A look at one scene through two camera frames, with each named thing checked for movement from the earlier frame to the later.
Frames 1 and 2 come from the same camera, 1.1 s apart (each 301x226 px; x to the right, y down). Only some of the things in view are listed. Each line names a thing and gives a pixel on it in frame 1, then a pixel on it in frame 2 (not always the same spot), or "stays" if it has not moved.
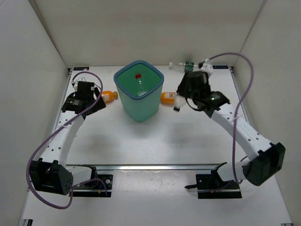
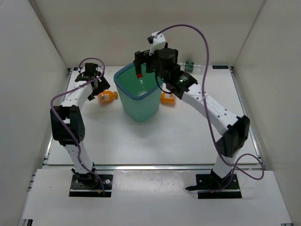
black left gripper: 99,106 -> 103,86
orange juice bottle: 167,98 stays
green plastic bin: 139,85 stays
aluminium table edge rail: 122,167 stays
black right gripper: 183,88 -> 156,54
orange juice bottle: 108,96 stays
